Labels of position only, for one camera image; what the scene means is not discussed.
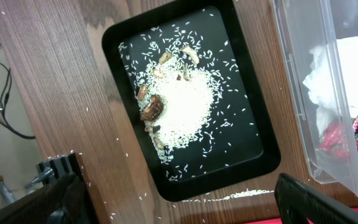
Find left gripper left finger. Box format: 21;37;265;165
0;174;88;224

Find red snack wrapper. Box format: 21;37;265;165
318;116;358;159

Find black plastic tray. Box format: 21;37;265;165
102;1;281;202

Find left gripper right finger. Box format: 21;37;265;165
274;173;358;224

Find clear plastic waste bin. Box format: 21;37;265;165
272;0;358;197

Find white napkin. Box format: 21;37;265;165
302;36;358;135

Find food scraps on plate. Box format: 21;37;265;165
118;12;259;183

